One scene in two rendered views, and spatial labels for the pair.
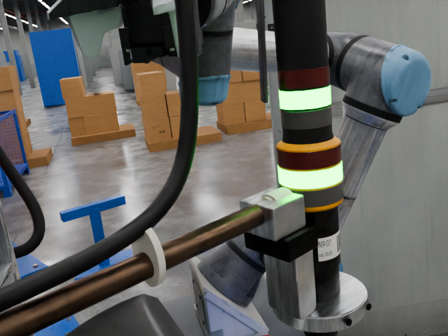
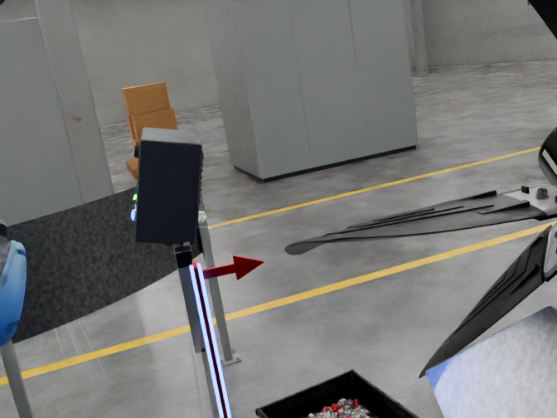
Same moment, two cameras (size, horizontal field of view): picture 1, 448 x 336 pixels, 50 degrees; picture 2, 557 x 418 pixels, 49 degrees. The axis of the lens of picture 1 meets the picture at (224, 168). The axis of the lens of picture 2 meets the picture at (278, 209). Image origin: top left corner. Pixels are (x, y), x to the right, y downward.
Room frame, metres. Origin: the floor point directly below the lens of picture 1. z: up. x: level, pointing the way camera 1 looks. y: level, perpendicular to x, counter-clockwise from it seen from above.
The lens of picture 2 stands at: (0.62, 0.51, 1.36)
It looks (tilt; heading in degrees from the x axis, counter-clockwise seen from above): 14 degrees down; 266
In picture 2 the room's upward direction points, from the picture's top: 9 degrees counter-clockwise
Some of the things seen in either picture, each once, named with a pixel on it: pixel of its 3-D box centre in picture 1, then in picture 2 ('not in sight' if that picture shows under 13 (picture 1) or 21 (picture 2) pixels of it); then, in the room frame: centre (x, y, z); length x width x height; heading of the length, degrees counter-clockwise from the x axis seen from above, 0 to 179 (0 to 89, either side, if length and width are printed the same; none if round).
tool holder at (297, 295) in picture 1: (306, 250); not in sight; (0.31, -0.05, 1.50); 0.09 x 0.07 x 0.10; 130
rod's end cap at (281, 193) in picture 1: (277, 205); not in sight; (0.30, -0.03, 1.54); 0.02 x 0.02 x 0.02; 40
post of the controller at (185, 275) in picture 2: not in sight; (192, 299); (0.72, -0.55, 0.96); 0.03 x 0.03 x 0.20; 5
